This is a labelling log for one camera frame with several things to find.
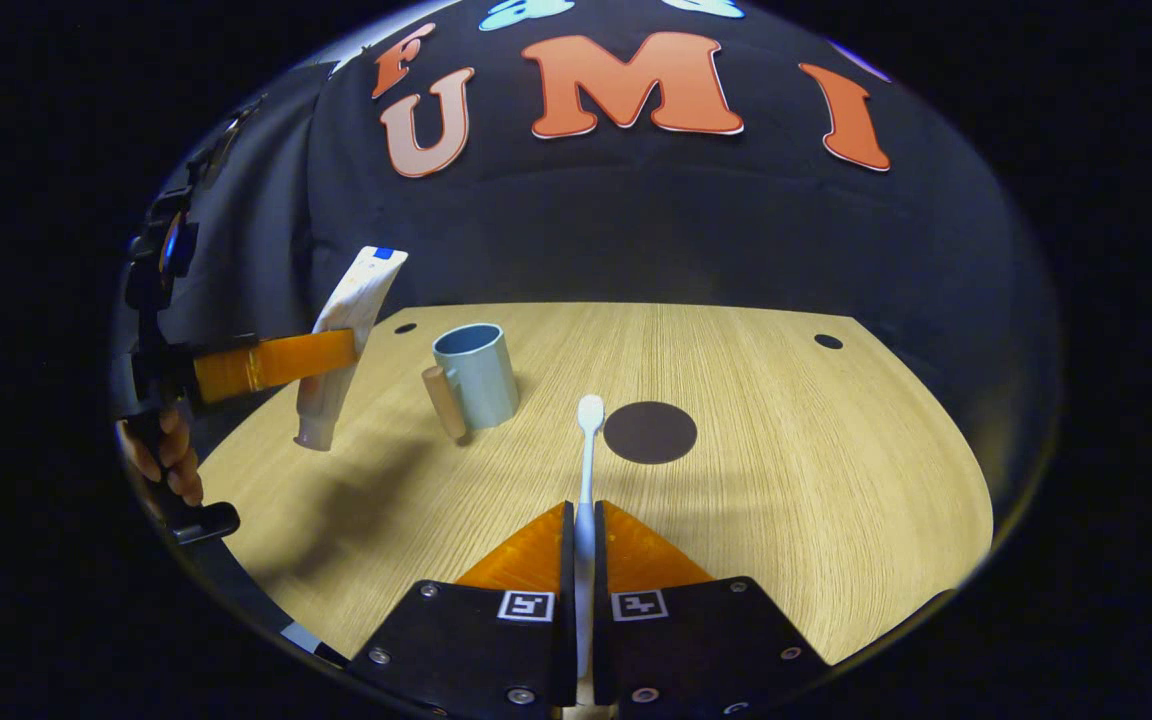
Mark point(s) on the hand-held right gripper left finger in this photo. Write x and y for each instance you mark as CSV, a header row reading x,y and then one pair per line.
x,y
481,650

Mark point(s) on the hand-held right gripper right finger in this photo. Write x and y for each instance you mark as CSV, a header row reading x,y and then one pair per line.
x,y
696,650

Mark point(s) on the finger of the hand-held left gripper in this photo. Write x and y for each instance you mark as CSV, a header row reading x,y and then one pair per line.
x,y
276,362

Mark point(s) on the white toothpaste tube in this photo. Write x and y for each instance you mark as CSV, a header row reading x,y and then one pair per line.
x,y
361,295

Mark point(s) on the white toothbrush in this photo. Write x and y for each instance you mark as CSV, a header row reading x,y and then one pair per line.
x,y
587,470

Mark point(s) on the dark brown round coaster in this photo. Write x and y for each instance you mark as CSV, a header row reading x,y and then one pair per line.
x,y
650,433

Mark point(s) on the black backdrop cloth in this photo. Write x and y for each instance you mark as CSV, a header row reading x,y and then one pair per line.
x,y
636,220

